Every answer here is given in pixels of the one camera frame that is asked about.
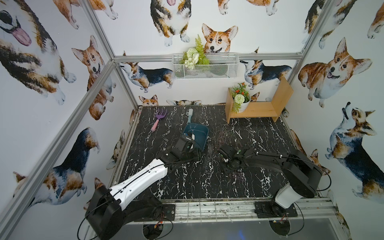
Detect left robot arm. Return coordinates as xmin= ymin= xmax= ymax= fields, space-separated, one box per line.
xmin=85 ymin=134 xmax=206 ymax=240

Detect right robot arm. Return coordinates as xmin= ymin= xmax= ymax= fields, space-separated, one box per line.
xmin=219 ymin=145 xmax=323 ymax=210

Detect teal plastic storage box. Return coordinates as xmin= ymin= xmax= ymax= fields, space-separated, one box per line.
xmin=183 ymin=123 xmax=209 ymax=152

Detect purple pink toy fork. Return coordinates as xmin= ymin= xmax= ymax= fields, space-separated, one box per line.
xmin=151 ymin=110 xmax=168 ymax=132

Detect potted flower white pot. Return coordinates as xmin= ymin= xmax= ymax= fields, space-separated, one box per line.
xmin=231 ymin=82 xmax=251 ymax=114

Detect wooden corner shelf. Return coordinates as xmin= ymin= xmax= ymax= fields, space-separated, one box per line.
xmin=225 ymin=77 xmax=294 ymax=124

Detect white green artificial flowers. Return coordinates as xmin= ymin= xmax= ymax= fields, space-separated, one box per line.
xmin=180 ymin=35 xmax=210 ymax=70

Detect light teal brush handle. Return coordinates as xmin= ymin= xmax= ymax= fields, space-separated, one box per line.
xmin=187 ymin=109 xmax=194 ymax=124

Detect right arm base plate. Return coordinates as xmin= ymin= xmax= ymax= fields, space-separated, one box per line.
xmin=254 ymin=201 xmax=298 ymax=219

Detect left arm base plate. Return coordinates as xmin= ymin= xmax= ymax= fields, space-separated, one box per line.
xmin=135 ymin=204 xmax=176 ymax=223

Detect white wire wall basket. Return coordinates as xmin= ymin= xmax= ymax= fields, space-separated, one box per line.
xmin=172 ymin=53 xmax=240 ymax=80

